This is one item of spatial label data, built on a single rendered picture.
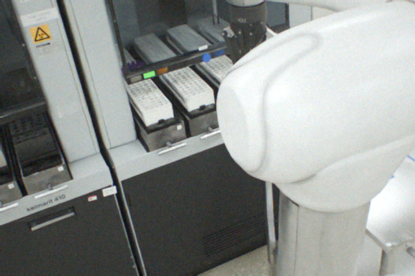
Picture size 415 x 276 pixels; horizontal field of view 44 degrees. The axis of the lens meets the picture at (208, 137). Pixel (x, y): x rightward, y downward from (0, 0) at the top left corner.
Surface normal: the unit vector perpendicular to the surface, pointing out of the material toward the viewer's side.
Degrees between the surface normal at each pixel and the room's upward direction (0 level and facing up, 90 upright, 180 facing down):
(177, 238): 90
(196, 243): 90
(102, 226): 90
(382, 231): 0
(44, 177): 90
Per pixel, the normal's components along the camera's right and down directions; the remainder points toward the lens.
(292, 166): -0.01, 0.71
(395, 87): 0.28, 0.08
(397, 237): -0.11, -0.82
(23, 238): 0.42, 0.47
